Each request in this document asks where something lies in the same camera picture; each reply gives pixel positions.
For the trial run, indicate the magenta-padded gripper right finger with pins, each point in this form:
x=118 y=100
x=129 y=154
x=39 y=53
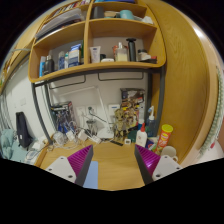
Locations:
x=166 y=165

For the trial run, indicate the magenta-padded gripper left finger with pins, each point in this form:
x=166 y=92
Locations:
x=60 y=165

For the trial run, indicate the light blue mouse pad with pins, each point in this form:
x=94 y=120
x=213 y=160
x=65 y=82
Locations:
x=91 y=175

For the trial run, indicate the white mug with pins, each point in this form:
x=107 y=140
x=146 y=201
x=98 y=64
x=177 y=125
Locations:
x=168 y=153

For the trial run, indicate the small blue box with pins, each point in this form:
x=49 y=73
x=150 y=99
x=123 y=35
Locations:
x=150 y=144

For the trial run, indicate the red chip can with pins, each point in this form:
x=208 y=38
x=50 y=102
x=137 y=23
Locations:
x=164 y=138

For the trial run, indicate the clear jar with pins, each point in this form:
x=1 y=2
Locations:
x=58 y=138

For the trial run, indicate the white charger block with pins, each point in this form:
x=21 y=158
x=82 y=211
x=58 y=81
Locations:
x=70 y=135

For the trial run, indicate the white red-capped lotion bottle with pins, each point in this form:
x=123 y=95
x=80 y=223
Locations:
x=141 y=137

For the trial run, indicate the white power adapter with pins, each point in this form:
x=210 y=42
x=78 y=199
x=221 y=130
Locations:
x=82 y=135

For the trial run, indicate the small white cube clock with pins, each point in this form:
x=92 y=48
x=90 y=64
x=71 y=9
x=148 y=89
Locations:
x=127 y=141

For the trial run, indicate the metal cup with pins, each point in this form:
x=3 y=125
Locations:
x=91 y=126

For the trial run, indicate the blue model kit box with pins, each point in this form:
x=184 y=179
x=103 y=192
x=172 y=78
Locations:
x=61 y=115

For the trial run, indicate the teal cloth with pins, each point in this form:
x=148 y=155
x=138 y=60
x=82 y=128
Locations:
x=9 y=145

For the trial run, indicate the printed picture box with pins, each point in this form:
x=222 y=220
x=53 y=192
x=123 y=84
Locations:
x=133 y=94

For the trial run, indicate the wooden shelf unit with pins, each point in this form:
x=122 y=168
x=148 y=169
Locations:
x=100 y=66

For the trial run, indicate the dark grey metal frame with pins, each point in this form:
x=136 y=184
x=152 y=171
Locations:
x=159 y=100

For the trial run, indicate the white wall box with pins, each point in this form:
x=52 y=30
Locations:
x=113 y=109

